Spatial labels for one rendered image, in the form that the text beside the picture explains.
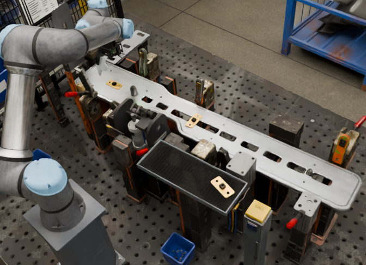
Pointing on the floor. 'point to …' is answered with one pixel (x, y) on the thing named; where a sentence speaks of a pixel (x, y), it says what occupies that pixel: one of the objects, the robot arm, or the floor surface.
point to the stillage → (330, 29)
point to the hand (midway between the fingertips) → (110, 66)
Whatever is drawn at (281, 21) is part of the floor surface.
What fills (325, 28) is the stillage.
